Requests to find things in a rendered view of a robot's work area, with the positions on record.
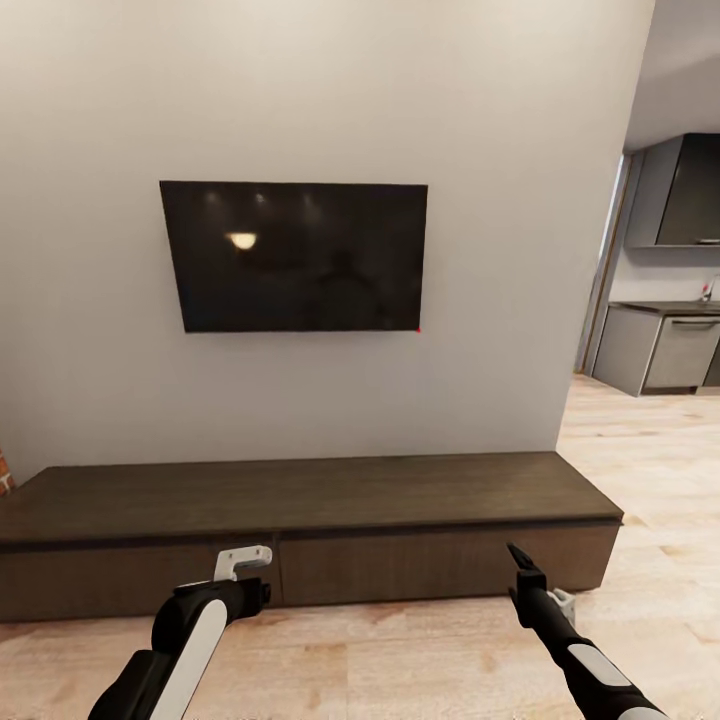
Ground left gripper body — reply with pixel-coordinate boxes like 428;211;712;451
220;577;263;625

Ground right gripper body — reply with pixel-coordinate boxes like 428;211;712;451
517;569;563;638

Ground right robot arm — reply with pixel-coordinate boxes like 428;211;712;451
506;543;671;720

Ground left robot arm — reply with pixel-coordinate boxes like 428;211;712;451
87;545;272;720

